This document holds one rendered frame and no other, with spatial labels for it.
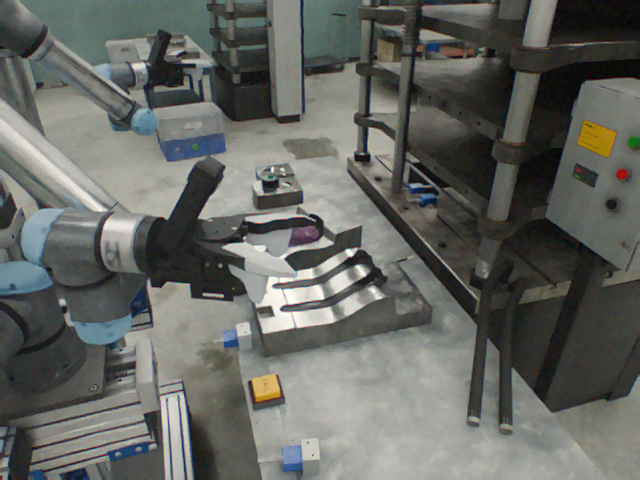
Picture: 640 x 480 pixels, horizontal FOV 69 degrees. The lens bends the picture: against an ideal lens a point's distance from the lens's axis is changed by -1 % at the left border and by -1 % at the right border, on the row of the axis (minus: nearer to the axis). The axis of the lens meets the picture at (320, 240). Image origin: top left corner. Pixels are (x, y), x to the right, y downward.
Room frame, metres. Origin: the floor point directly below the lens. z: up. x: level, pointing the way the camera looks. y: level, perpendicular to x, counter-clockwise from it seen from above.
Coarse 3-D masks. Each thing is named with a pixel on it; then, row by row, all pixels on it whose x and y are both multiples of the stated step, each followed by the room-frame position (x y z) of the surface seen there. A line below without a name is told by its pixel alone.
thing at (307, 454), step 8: (304, 440) 0.63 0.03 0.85; (312, 440) 0.63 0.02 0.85; (288, 448) 0.62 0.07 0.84; (296, 448) 0.62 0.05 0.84; (304, 448) 0.61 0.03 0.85; (312, 448) 0.61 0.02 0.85; (280, 456) 0.61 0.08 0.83; (288, 456) 0.60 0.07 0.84; (296, 456) 0.60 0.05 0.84; (304, 456) 0.59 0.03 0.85; (312, 456) 0.59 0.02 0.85; (288, 464) 0.59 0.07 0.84; (296, 464) 0.59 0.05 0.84; (304, 464) 0.58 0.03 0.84; (312, 464) 0.59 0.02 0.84; (304, 472) 0.58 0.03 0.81; (312, 472) 0.59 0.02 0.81
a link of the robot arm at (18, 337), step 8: (0, 312) 0.59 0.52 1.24; (0, 320) 0.58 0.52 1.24; (8, 320) 0.59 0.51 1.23; (0, 328) 0.57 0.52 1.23; (8, 328) 0.58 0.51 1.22; (16, 328) 0.59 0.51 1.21; (0, 336) 0.56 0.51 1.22; (8, 336) 0.57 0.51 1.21; (16, 336) 0.58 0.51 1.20; (0, 344) 0.55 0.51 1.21; (8, 344) 0.56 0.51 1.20; (16, 344) 0.57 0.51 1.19; (0, 352) 0.54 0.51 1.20; (8, 352) 0.55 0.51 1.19; (16, 352) 0.58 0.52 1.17; (0, 360) 0.54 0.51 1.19; (8, 360) 0.56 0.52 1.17; (0, 368) 0.54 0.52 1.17
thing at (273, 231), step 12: (252, 216) 0.53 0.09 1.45; (264, 216) 0.53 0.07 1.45; (276, 216) 0.53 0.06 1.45; (288, 216) 0.53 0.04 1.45; (300, 216) 0.53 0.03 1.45; (252, 228) 0.51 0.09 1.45; (264, 228) 0.51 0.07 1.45; (276, 228) 0.52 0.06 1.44; (288, 228) 0.53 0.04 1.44; (252, 240) 0.51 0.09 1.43; (264, 240) 0.52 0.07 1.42; (276, 240) 0.53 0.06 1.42; (288, 240) 0.53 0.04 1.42; (276, 252) 0.53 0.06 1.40
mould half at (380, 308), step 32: (320, 288) 1.13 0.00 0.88; (384, 288) 1.06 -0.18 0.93; (416, 288) 1.16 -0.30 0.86; (256, 320) 1.04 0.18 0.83; (288, 320) 0.98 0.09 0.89; (320, 320) 0.98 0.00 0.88; (352, 320) 0.99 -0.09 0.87; (384, 320) 1.02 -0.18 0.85; (416, 320) 1.05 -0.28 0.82; (288, 352) 0.94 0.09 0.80
